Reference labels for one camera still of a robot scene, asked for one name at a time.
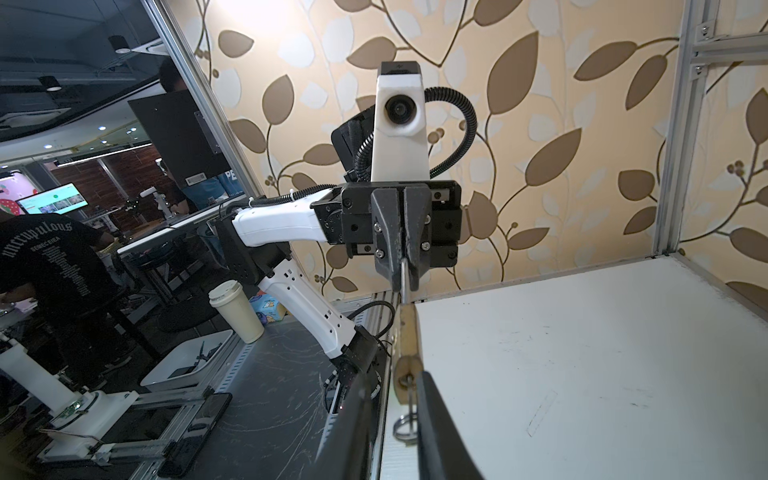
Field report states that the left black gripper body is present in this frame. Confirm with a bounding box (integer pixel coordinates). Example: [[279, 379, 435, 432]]
[[311, 181, 462, 268]]

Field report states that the brass padlock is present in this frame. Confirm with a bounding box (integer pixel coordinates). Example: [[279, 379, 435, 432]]
[[391, 257, 425, 446]]

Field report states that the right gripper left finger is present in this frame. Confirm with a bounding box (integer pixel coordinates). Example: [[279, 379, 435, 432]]
[[308, 374, 381, 480]]

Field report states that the black smartphone on bench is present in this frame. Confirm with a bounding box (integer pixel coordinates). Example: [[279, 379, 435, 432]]
[[157, 393, 233, 479]]

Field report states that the person in background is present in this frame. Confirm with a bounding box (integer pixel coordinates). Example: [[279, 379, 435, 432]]
[[1, 211, 130, 389]]

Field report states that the white plastic tray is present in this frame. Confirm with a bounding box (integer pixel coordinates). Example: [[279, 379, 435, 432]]
[[139, 329, 234, 393]]

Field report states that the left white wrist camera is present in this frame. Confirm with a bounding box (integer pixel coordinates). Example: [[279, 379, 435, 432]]
[[371, 61, 430, 182]]

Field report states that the white paper coffee cup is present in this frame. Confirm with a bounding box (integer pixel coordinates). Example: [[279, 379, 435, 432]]
[[208, 280, 264, 344]]

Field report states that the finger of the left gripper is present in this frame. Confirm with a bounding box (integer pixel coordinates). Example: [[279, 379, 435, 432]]
[[370, 188, 403, 292], [403, 183, 432, 285]]

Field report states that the colourful tissue pack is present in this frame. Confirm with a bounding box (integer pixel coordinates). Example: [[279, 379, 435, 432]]
[[249, 291, 288, 326]]

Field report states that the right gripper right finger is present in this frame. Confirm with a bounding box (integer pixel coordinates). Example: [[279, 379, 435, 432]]
[[416, 371, 483, 479]]

